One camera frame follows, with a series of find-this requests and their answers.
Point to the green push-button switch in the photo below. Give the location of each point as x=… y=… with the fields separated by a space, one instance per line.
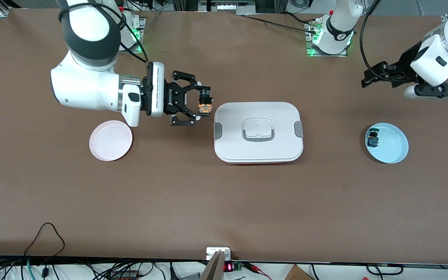
x=372 y=140

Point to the small white device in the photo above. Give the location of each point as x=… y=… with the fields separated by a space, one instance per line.
x=212 y=252

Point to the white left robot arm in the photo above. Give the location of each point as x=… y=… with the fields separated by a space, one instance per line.
x=441 y=50

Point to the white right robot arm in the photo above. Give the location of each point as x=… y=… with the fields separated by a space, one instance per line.
x=88 y=85

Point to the light blue round plate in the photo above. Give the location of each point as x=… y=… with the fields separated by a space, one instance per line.
x=393 y=144

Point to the brown cardboard box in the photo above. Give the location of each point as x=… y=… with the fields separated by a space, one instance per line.
x=298 y=274

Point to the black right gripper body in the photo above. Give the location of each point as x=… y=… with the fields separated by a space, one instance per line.
x=172 y=98

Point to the white lunch box grey clips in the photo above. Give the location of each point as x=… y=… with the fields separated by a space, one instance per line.
x=259 y=112

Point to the red clip test leads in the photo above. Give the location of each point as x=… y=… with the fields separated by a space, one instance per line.
x=253 y=267

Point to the short aluminium profile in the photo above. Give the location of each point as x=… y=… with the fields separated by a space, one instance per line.
x=4 y=9

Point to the pink round plate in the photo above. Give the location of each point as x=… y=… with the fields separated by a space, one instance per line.
x=111 y=142

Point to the red digit display module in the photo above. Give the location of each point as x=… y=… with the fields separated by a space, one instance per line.
x=228 y=267

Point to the orange black power strip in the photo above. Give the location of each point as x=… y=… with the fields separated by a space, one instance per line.
x=125 y=277

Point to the aluminium frame structure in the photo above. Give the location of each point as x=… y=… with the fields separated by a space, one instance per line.
x=228 y=7

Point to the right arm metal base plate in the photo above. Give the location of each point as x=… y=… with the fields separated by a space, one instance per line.
x=142 y=23

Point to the orange push-button switch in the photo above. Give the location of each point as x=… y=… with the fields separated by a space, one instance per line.
x=205 y=107

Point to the grey metal bar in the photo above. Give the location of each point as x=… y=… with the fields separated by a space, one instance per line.
x=214 y=268

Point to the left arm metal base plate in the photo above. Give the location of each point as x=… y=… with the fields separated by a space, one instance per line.
x=325 y=55

